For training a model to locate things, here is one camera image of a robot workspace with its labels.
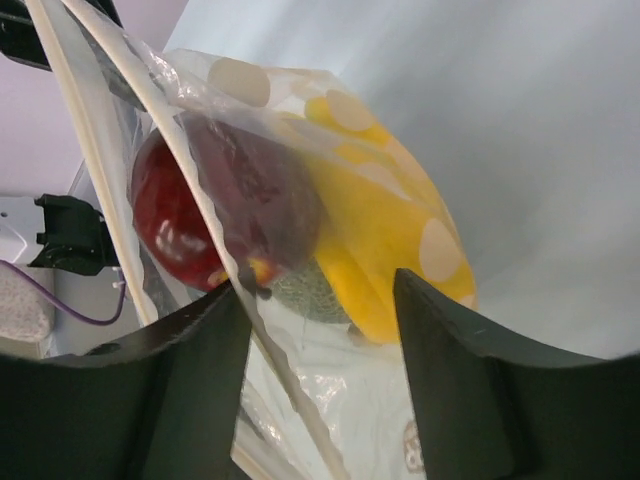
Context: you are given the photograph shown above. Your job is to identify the green netted fake melon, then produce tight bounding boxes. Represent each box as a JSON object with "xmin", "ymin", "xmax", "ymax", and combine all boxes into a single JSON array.
[{"xmin": 270, "ymin": 259, "xmax": 351, "ymax": 325}]

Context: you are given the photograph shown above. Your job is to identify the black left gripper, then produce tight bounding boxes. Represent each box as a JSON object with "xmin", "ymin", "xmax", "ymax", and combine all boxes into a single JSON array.
[{"xmin": 1, "ymin": 1, "xmax": 120, "ymax": 70}]

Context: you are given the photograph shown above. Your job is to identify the clear zip top bag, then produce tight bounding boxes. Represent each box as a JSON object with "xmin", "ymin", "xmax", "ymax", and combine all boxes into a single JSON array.
[{"xmin": 27, "ymin": 1, "xmax": 477, "ymax": 479}]

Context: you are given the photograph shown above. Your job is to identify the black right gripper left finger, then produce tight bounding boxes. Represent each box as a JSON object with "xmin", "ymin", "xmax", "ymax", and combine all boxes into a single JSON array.
[{"xmin": 1, "ymin": 284, "xmax": 251, "ymax": 479}]

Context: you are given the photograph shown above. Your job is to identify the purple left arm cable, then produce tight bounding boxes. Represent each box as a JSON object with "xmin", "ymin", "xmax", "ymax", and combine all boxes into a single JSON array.
[{"xmin": 0, "ymin": 259, "xmax": 129, "ymax": 327}]

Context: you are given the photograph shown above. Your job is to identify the dark red fake apple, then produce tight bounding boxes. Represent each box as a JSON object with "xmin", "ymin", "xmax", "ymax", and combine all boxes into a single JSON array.
[{"xmin": 130, "ymin": 114, "xmax": 322, "ymax": 292}]

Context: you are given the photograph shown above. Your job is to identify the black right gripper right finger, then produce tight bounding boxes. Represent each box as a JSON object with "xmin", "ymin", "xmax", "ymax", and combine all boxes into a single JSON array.
[{"xmin": 393, "ymin": 269, "xmax": 639, "ymax": 479}]

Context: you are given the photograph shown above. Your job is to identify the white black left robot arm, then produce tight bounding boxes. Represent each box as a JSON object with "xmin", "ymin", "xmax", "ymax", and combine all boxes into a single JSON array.
[{"xmin": 1, "ymin": 1, "xmax": 119, "ymax": 276}]

